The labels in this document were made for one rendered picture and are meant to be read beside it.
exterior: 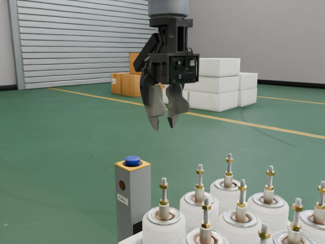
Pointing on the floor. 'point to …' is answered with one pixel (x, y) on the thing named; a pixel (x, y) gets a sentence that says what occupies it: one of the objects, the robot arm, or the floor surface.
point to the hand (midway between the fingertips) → (162, 122)
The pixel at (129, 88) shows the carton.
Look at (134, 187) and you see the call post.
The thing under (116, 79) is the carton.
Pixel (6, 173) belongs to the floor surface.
